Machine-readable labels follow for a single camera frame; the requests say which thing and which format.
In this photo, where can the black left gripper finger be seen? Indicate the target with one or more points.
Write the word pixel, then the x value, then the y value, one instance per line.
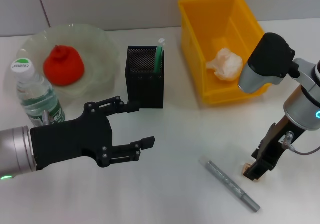
pixel 130 150
pixel 117 105

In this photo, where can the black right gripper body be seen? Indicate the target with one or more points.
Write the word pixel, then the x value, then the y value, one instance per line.
pixel 277 144

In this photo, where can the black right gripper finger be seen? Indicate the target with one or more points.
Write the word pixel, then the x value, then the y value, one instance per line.
pixel 255 172
pixel 269 164

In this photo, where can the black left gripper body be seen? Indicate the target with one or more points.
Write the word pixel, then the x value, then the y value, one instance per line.
pixel 72 139

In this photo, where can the beige eraser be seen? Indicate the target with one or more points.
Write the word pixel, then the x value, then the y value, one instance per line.
pixel 245 167

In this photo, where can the grey marker pen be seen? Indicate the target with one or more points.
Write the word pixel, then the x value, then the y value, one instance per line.
pixel 230 184

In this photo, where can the clear bottle with green label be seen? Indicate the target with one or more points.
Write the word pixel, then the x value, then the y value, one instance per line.
pixel 37 96

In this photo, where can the green utility knife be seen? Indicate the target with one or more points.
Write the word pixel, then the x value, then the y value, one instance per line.
pixel 158 59

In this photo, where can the white paper ball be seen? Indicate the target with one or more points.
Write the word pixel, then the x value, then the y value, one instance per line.
pixel 225 62

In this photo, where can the black mesh pen holder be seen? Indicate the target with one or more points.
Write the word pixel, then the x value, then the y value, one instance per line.
pixel 147 91

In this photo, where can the pale green glass fruit plate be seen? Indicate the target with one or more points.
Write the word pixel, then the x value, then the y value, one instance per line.
pixel 100 52

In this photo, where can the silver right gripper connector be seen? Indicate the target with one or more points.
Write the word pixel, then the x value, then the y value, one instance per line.
pixel 287 138

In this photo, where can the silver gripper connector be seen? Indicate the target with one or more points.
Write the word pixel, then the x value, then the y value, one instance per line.
pixel 287 138
pixel 46 116

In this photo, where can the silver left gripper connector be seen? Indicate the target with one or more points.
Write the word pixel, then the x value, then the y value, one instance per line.
pixel 46 116

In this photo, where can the yellow plastic bin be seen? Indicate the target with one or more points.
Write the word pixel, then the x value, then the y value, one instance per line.
pixel 207 22

